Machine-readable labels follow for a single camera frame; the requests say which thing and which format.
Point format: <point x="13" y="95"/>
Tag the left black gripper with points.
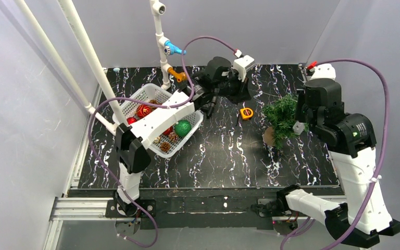
<point x="240" y="89"/>

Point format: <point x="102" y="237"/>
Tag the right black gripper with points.
<point x="300" y="112"/>

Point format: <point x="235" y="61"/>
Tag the small green christmas tree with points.
<point x="281" y="116"/>

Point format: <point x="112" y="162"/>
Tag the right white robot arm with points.
<point x="350" y="139"/>

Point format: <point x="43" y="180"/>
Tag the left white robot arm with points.
<point x="130" y="173"/>

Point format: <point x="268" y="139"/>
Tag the black cylindrical marker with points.
<point x="211" y="107"/>

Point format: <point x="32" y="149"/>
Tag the orange pipe valve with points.
<point x="179" y="76"/>

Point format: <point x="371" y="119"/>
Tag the yellow tape measure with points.
<point x="246" y="113"/>

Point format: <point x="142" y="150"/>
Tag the blue pipe valve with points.
<point x="171" y="49"/>

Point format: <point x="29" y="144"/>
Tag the green glitter ornament ball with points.
<point x="182" y="128"/>

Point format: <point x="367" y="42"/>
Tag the red patterned ornament ball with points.
<point x="143" y="110"/>

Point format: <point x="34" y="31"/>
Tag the white plastic basket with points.
<point x="146" y="130"/>

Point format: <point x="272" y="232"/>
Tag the brown pine cone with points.
<point x="165" y="147"/>

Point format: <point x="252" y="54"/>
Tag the white pvc pipe stand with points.
<point x="158" y="9"/>

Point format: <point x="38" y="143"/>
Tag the red shiny ornament ball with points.
<point x="131" y="120"/>

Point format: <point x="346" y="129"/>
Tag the thin white diagonal pole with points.
<point x="62" y="66"/>

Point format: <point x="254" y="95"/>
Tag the thick white diagonal pole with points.
<point x="88" y="50"/>

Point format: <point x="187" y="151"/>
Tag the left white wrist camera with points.
<point x="242" y="64"/>

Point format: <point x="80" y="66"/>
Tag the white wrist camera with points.
<point x="242" y="64"/>
<point x="322" y="71"/>

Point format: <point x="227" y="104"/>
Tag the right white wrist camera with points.
<point x="322" y="71"/>

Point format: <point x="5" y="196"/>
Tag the aluminium frame rail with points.
<point x="85" y="195"/>

